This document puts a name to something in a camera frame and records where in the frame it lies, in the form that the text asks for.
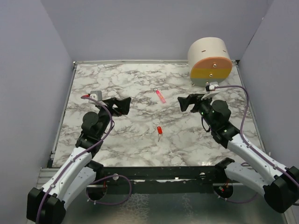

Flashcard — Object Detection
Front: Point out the red tag key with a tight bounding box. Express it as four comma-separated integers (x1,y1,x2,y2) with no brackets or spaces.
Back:
157,126,163,141

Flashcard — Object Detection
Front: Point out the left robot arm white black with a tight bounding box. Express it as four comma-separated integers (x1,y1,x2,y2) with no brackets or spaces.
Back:
26,95,131,224

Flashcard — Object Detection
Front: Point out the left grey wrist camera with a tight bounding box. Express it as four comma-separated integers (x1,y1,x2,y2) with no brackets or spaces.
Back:
89,91,102,101

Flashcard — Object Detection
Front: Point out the round beige drawer box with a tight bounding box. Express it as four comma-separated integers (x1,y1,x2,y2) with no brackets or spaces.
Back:
187,37,232,87

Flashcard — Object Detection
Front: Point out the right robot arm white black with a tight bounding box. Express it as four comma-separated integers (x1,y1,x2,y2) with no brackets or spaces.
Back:
178,94,299,213

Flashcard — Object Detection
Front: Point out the pink strap keyring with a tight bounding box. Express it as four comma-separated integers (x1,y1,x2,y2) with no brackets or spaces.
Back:
153,88,166,104

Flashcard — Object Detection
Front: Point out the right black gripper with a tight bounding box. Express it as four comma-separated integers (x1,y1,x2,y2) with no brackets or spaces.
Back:
178,92,216,129

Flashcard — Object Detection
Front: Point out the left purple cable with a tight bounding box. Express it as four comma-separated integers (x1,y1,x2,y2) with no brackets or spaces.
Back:
35,94,115,224

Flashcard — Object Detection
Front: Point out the black mounting rail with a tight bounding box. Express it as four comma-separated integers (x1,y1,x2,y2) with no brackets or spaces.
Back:
87,161,228,195

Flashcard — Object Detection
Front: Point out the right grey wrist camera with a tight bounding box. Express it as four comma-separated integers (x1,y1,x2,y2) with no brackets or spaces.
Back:
203,82,219,99

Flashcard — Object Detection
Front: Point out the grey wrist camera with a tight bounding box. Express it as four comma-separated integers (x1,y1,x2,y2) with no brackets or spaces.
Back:
89,91,102,101
203,82,219,99

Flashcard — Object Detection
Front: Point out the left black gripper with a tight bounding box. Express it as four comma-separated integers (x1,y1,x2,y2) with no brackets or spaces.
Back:
97,97,131,137

